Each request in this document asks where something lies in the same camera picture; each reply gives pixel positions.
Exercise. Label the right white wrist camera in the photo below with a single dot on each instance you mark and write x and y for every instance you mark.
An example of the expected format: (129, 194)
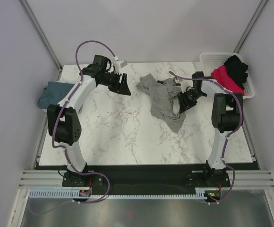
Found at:
(182, 84)

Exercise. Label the white slotted cable duct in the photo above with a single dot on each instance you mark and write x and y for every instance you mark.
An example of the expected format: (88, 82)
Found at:
(196, 194)

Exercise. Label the corner aluminium post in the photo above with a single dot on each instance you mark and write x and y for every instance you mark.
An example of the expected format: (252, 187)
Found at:
(251, 24)
(33, 20)

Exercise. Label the folded blue t shirt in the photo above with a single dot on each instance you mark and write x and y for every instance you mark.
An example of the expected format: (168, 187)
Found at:
(54, 93)

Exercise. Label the red t shirt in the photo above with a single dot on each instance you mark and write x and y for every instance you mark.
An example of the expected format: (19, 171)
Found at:
(220, 74)

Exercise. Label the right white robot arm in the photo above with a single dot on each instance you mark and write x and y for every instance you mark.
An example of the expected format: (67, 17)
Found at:
(227, 118)

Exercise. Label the right corner aluminium post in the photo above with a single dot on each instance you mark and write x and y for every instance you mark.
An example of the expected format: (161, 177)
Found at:
(251, 24)

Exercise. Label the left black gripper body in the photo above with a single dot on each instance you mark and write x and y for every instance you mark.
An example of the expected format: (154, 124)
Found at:
(112, 82)

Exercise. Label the grey t shirt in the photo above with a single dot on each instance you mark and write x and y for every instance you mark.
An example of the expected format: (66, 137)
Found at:
(164, 100)

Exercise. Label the aluminium frame rail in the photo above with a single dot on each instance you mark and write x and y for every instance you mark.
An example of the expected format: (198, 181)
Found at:
(244, 179)

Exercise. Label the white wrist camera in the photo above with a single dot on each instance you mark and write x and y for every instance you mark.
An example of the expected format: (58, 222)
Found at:
(182, 84)
(119, 64)

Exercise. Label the white plastic basket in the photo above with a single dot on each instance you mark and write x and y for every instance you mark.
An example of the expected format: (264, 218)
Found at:
(213, 60)

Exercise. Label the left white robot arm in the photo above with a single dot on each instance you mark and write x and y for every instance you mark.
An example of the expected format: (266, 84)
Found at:
(63, 122)

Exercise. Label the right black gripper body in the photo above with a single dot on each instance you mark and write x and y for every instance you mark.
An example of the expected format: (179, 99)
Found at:
(190, 97)

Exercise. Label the black t shirt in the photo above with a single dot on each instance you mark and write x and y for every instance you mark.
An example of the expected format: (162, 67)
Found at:
(237, 70)

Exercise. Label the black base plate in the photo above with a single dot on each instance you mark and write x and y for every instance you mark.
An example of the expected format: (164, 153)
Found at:
(150, 178)

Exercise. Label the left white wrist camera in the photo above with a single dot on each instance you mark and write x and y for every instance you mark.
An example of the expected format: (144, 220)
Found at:
(119, 64)

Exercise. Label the left corner aluminium post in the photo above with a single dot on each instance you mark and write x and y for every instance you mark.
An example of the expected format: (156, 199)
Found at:
(33, 20)

